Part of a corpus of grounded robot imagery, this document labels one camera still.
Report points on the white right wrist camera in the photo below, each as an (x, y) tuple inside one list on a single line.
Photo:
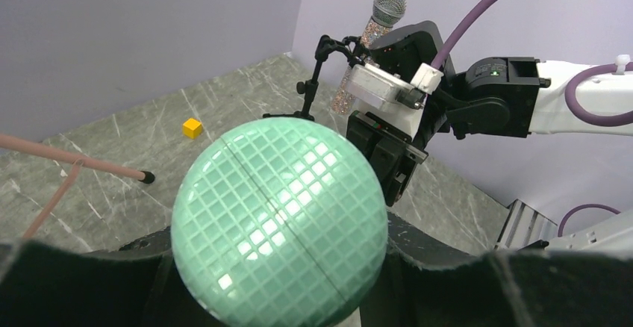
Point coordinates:
[(397, 102)]

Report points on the teal green microphone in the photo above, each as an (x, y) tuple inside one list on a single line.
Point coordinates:
[(279, 222)]

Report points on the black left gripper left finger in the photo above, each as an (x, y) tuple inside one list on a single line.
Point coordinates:
[(134, 285)]

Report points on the aluminium table edge rail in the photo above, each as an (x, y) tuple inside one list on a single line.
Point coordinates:
[(524, 227)]

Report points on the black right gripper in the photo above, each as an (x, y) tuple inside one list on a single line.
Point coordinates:
[(390, 152)]

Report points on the yellow cube at back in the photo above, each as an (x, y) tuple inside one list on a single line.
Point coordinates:
[(192, 128)]

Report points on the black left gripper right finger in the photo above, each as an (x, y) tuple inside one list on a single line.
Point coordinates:
[(424, 282)]

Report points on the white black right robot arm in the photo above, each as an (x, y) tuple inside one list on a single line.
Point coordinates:
[(515, 97)]

